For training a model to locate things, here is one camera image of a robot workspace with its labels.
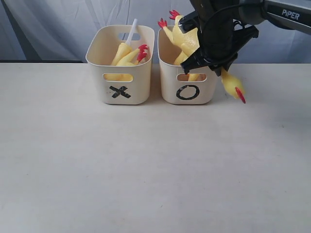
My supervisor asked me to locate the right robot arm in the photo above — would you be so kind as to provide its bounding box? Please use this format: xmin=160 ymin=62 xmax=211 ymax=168
xmin=177 ymin=0 xmax=311 ymax=76

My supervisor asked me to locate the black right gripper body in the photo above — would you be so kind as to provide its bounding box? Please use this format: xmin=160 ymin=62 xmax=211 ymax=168
xmin=191 ymin=0 xmax=259 ymax=72

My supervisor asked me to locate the rubber chicken head with tube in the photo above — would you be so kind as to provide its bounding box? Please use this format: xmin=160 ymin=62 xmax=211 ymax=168
xmin=111 ymin=18 xmax=139 ymax=66

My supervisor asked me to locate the cream bin marked X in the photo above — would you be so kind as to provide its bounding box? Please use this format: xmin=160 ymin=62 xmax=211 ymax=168
xmin=86 ymin=25 xmax=155 ymax=105

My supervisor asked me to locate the whole rubber chicken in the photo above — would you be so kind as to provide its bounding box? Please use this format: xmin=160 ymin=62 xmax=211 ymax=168
xmin=157 ymin=10 xmax=246 ymax=103
xmin=173 ymin=51 xmax=200 ymax=82

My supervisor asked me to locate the whole rubber chicken front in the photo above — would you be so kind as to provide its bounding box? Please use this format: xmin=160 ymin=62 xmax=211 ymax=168
xmin=173 ymin=51 xmax=200 ymax=82

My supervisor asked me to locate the cream bin marked O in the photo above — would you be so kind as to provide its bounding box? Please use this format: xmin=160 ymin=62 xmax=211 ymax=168
xmin=157 ymin=29 xmax=219 ymax=104

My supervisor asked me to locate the headless rubber chicken body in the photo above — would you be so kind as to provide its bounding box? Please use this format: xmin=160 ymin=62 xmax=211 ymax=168
xmin=104 ymin=43 xmax=148 ymax=82

